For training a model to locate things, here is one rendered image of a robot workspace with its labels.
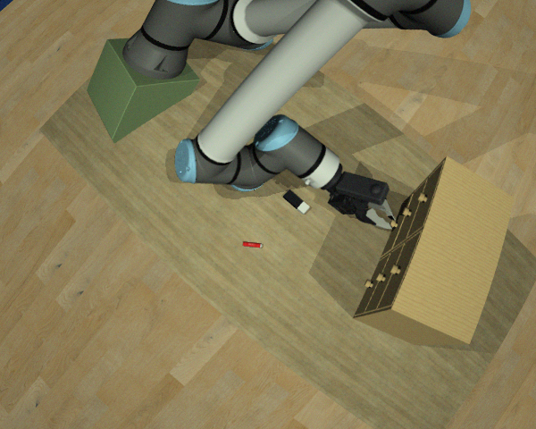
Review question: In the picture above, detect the brown wooden drawer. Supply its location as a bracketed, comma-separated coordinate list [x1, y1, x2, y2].
[381, 194, 413, 257]
[378, 231, 421, 309]
[394, 181, 427, 248]
[365, 244, 405, 313]
[408, 163, 444, 238]
[355, 254, 390, 315]

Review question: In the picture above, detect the red battery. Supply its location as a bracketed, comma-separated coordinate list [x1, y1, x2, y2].
[243, 241, 262, 248]

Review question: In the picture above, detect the light wooden chest of drawers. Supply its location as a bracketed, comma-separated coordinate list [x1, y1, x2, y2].
[353, 156, 514, 345]

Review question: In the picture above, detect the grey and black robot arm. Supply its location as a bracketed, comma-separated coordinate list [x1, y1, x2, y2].
[122, 0, 471, 192]

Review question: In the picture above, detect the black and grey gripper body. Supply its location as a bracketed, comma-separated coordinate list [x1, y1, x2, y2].
[320, 163, 369, 215]

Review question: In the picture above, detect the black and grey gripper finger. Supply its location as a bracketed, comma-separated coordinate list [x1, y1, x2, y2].
[368, 198, 396, 221]
[353, 208, 392, 229]

